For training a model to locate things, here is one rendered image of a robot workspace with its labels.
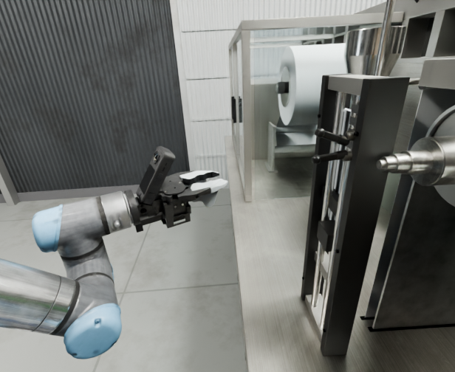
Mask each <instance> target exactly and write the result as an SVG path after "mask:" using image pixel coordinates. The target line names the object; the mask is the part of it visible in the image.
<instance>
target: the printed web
mask: <svg viewBox="0 0 455 372"><path fill-rule="evenodd" d="M454 112H455V106H452V107H450V108H449V109H447V110H446V111H444V112H443V113H442V114H441V115H440V116H439V117H438V118H437V119H436V120H435V121H434V123H433V124H432V125H431V127H430V128H429V130H428V133H427V134H426V136H425V137H433V136H434V134H435V132H436V130H437V129H438V128H439V126H440V125H441V124H442V122H443V121H444V120H445V119H446V118H447V117H449V116H450V115H451V114H453V113H454ZM445 324H455V206H453V205H451V204H449V203H448V202H447V201H446V200H444V198H443V197H441V195H440V194H439V193H438V192H437V190H436V188H435V187H434V186H422V185H419V184H418V183H416V182H415V181H414V180H413V182H412V184H411V189H410V192H409V195H408V200H407V202H406V208H405V210H404V214H403V218H402V221H401V224H400V229H399V232H398V235H397V240H396V243H395V245H394V251H393V253H392V257H391V261H390V264H389V269H388V272H387V275H386V279H385V283H384V285H383V290H382V293H381V296H380V301H379V304H378V307H377V312H376V315H375V318H374V322H373V326H372V328H373V329H379V328H400V327H412V326H434V325H445Z"/></svg>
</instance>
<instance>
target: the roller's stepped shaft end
mask: <svg viewBox="0 0 455 372"><path fill-rule="evenodd" d="M433 165H434V158H433V156H432V154H431V153H430V152H429V151H427V150H417V151H402V152H401V153H400V154H391V155H389V156H384V157H381V158H380V160H377V163H376V166H377V169H380V170H381V171H382V172H389V173H401V174H402V175H417V174H427V173H429V172H430V171H431V169H432V168H433Z"/></svg>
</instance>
